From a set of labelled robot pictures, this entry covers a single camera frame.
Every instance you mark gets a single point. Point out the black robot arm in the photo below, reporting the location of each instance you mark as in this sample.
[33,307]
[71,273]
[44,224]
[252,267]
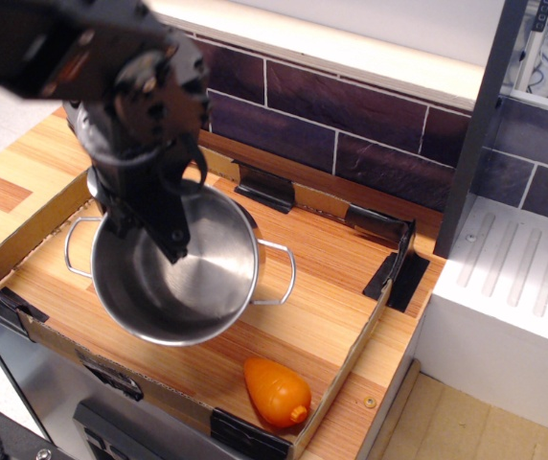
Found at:
[136,90]

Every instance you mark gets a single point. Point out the cardboard fence with black tape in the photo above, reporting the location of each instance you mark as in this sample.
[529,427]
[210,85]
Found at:
[279,335]

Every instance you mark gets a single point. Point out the orange plastic carrot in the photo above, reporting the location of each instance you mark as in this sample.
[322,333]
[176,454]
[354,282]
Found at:
[281,397]

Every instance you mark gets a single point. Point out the white toy sink drainboard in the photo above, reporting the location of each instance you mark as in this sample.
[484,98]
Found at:
[485,328]

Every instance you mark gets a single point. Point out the dark grey shelf post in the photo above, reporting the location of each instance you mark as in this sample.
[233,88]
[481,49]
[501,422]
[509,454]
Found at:
[459,200]

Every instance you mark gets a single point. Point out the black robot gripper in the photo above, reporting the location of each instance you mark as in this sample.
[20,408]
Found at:
[139,186]

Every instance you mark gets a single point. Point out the stainless steel pot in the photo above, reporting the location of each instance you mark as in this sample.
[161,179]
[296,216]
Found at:
[197,298]

